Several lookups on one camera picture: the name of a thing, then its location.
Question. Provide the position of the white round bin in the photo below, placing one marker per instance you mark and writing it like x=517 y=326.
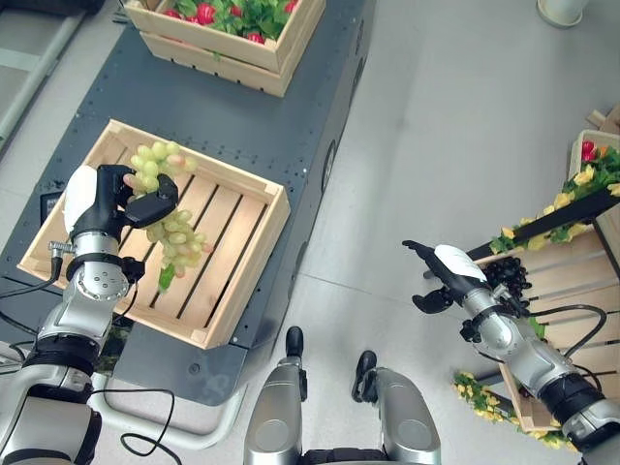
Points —
x=559 y=12

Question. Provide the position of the black shelf with flower garland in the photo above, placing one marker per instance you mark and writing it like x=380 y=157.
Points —
x=557 y=220

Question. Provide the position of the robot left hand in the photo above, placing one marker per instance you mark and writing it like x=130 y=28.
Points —
x=97 y=194

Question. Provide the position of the wooden crate with yellow flowers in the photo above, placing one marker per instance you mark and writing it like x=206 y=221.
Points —
x=557 y=310

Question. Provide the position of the robot left leg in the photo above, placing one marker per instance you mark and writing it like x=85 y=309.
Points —
x=278 y=412

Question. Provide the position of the dark grey metal cart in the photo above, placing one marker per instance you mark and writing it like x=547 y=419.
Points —
x=232 y=160

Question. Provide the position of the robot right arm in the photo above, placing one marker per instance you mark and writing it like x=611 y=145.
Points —
x=528 y=353

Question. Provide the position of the dark purple grape bunch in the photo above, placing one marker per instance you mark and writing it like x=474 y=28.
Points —
x=508 y=278

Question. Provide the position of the small wooden crate red flowers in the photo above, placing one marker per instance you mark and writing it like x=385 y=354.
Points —
x=593 y=150

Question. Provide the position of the green grape bunch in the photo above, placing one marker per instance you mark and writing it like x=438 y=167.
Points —
x=172 y=213

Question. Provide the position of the red and green artificial flowers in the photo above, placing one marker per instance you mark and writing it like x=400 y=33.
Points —
x=232 y=14

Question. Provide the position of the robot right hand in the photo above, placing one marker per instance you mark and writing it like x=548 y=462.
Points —
x=448 y=273

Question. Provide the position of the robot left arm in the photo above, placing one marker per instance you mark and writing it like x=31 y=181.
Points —
x=63 y=329

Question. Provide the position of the empty wooden crate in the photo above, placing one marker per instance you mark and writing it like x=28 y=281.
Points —
x=160 y=232

